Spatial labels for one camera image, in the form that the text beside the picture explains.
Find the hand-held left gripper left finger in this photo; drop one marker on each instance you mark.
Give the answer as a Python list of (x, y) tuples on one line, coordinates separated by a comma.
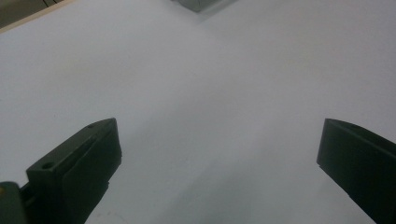
[(77, 168)]

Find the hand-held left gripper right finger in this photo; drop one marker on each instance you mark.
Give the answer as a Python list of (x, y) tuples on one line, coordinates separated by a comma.
[(361, 161)]

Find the grey tray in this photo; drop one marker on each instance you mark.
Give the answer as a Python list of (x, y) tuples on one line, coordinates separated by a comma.
[(199, 3)]

